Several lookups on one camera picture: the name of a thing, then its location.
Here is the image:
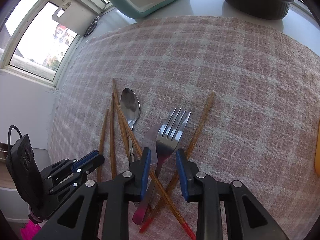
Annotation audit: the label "wooden chopstick red tip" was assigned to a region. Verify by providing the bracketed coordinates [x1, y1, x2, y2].
[139, 92, 214, 233]
[110, 93, 117, 179]
[97, 109, 108, 182]
[117, 103, 195, 239]

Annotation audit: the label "metal fork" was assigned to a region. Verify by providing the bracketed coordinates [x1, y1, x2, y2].
[132, 108, 191, 225]

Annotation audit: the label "metal spoon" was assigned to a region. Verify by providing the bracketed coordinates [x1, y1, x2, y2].
[120, 87, 141, 164]

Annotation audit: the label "left gloved hand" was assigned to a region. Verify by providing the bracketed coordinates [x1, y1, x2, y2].
[20, 220, 41, 240]

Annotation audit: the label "yellow plastic utensil container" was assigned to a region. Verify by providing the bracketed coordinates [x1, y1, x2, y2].
[315, 123, 320, 176]

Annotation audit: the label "pink checkered cloth mat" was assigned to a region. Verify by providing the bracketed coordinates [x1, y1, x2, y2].
[48, 16, 319, 239]

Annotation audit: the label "black scissors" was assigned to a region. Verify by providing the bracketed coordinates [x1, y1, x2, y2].
[84, 16, 100, 37]

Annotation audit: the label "white cutting board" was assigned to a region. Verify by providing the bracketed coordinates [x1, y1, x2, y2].
[52, 0, 97, 36]

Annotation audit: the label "black camera box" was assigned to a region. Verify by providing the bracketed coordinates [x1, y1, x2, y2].
[5, 125, 44, 207]

